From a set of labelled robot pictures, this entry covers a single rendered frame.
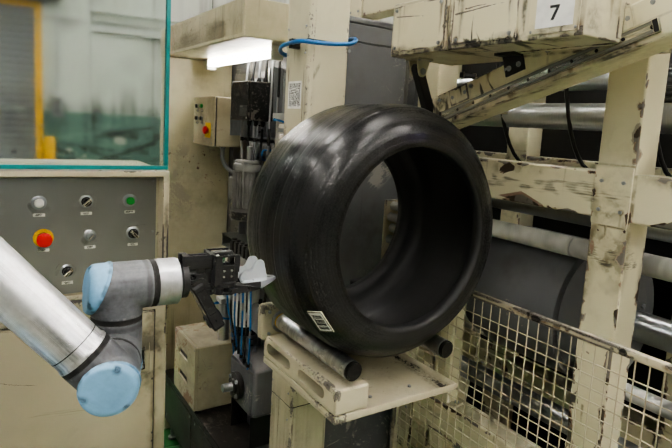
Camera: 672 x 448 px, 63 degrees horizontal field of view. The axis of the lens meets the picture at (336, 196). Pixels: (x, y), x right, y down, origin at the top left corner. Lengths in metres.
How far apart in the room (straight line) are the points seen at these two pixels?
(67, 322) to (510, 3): 1.08
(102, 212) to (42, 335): 0.84
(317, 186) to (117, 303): 0.43
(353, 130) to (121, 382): 0.64
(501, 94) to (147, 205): 1.07
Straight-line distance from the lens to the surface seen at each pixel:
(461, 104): 1.58
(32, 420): 1.86
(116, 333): 1.09
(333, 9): 1.55
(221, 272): 1.12
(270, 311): 1.50
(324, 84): 1.52
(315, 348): 1.35
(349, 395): 1.28
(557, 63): 1.40
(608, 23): 1.30
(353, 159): 1.12
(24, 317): 0.95
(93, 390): 0.97
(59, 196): 1.72
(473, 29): 1.41
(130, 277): 1.07
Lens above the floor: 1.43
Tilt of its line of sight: 7 degrees down
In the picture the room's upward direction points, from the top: 3 degrees clockwise
